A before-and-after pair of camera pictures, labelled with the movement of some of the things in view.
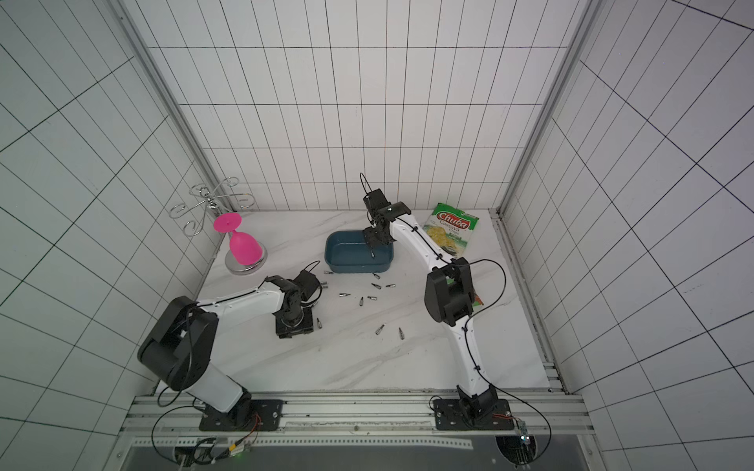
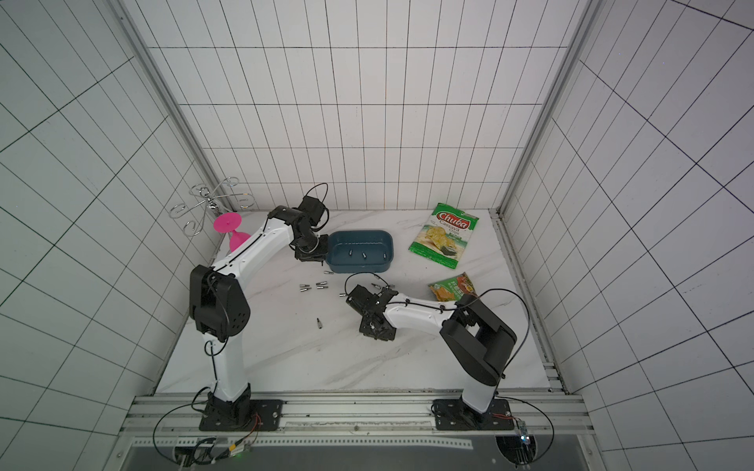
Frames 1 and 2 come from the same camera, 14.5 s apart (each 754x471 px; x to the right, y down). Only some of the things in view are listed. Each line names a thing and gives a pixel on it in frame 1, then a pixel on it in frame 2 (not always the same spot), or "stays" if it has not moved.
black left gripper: [305, 328] -> [318, 257]
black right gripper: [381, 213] -> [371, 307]
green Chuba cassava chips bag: [451, 228] stays
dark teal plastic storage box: [348, 251] stays
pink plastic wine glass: [244, 248] stays
